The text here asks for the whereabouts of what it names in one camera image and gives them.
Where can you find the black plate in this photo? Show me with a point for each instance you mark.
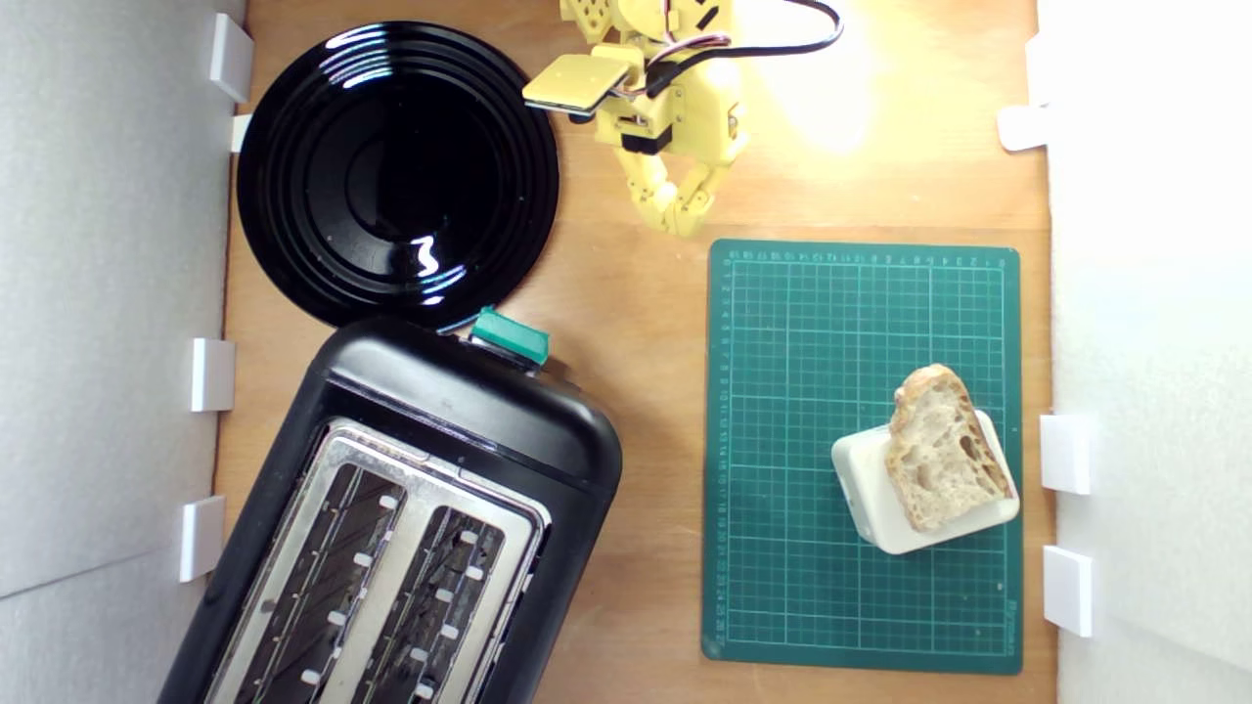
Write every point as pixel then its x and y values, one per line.
pixel 391 176

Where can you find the green toaster lever knob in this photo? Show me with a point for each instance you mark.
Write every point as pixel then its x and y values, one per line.
pixel 509 334

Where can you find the yellow wrist camera box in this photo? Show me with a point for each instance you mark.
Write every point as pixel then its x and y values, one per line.
pixel 577 83

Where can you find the black two-slot toaster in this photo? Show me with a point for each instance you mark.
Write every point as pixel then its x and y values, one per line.
pixel 469 401

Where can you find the green cutting mat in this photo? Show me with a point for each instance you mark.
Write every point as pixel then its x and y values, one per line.
pixel 782 391

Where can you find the white block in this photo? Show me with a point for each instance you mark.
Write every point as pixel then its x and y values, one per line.
pixel 866 499

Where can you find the brown bread slice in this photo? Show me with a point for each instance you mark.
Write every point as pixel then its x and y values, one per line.
pixel 939 460

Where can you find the small white wall clip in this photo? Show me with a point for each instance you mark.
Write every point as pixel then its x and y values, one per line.
pixel 202 538
pixel 1064 454
pixel 212 374
pixel 1037 68
pixel 1022 127
pixel 232 57
pixel 1068 590
pixel 241 132

